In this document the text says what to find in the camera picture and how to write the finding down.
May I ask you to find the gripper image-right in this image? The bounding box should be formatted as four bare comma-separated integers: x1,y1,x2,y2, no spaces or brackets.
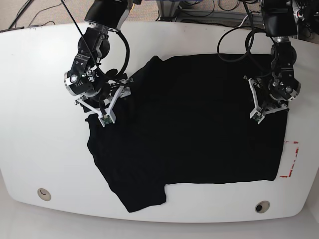
243,76,289,117

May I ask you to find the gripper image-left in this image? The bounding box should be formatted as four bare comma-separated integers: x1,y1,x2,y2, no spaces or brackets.
75,86,131,121

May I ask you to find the black t-shirt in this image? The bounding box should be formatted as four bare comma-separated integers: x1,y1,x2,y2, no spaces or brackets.
86,54,288,213

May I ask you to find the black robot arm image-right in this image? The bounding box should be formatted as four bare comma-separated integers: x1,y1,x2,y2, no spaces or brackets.
233,0,301,123

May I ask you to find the red tape rectangle marking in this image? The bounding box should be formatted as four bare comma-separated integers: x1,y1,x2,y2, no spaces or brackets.
278,141,300,178

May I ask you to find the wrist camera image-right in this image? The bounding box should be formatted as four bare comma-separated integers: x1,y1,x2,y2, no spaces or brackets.
250,111,265,124

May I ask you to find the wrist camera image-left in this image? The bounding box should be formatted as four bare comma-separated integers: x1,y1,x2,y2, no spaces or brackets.
98,115,115,127

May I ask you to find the right table cable grommet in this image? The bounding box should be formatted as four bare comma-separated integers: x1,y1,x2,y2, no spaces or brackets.
255,201,270,214

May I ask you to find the table cable grommet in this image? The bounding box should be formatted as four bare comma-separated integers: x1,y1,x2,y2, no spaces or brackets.
37,188,51,202
255,201,270,214

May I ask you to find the left table cable grommet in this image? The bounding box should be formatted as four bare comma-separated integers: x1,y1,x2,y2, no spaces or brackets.
37,188,51,202

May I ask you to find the black floor cable left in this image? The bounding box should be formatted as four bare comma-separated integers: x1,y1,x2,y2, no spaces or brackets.
8,0,60,29

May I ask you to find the aluminium frame stand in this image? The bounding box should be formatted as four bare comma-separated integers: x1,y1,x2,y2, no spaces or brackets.
156,0,300,39

